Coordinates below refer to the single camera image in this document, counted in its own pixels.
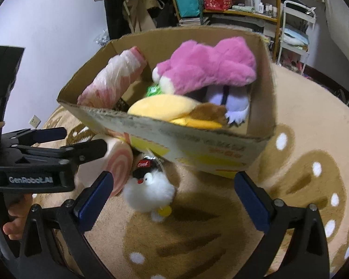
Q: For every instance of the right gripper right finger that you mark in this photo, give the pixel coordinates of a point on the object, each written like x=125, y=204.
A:
x=307, y=255

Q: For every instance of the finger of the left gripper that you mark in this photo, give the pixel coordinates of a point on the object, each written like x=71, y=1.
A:
x=29, y=137
x=79, y=153

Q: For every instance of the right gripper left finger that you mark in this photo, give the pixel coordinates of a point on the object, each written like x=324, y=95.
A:
x=40, y=255

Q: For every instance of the pink white roll pillow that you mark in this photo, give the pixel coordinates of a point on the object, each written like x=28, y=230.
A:
x=118, y=160

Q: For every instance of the pink plush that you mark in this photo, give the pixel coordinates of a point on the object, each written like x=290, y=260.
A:
x=113, y=80

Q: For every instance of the white penguin plush black cap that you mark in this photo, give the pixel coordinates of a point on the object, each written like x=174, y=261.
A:
x=149, y=190

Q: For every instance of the green snack packet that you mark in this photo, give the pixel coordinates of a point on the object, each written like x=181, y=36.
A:
x=153, y=90

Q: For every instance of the yellow plush toy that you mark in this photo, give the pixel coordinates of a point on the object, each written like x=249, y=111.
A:
x=181, y=110

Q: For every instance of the purple plush toy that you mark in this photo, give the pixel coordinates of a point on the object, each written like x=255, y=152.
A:
x=235, y=99

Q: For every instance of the pink plush bear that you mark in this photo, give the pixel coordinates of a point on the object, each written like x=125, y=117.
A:
x=193, y=66

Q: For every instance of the person's left hand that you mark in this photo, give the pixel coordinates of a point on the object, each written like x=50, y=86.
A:
x=18, y=211

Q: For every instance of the cardboard box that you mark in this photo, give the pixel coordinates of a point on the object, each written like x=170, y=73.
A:
x=223, y=152

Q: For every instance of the white metal cart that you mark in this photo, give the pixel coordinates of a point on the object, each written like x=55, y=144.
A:
x=294, y=46

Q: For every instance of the wooden bookshelf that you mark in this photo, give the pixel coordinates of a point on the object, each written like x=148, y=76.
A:
x=261, y=16

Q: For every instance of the wall socket upper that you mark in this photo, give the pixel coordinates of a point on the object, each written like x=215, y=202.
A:
x=34, y=122

